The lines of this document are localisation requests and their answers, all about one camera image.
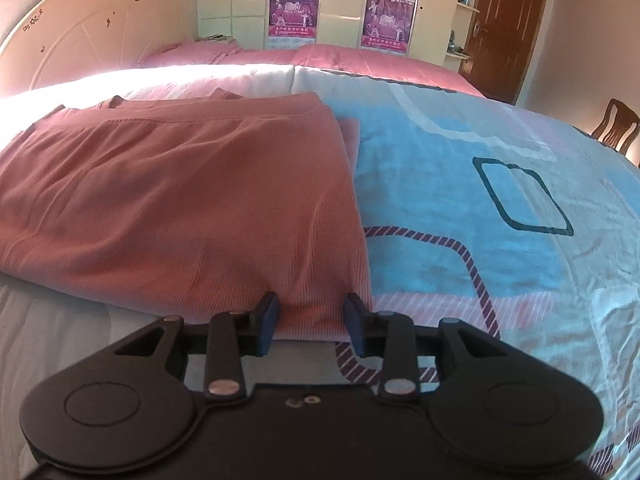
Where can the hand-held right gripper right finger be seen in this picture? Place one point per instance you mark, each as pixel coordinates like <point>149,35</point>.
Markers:
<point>355,325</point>

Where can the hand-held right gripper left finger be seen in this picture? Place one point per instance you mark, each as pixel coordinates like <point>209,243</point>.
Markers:
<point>267,322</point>

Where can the pink long-sleeved shirt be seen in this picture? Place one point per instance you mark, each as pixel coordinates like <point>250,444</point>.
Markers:
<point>190,200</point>

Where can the blue patterned bed sheet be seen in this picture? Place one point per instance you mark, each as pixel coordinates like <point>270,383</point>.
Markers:
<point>450,170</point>

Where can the pink pillow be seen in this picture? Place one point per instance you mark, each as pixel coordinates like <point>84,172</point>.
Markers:
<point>390,67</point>
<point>210,52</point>

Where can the dark flat object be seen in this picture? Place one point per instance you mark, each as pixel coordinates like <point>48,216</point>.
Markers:
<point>215,38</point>

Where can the small shelf ornament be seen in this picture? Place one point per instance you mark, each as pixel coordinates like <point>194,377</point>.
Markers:
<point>454,42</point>

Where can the cream wardrobe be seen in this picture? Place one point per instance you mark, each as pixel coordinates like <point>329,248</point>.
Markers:
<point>340,5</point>

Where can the wooden chair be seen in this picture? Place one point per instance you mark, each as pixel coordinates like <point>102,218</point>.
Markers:
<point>617,127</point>

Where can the brown wooden door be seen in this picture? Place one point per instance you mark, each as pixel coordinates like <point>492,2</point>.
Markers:
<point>510,30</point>

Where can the cream round headboard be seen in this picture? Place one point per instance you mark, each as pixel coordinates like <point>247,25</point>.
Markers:
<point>90,30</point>

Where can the purple wall poster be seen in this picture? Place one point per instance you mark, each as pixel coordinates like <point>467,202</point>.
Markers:
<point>387,22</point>
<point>294,12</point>

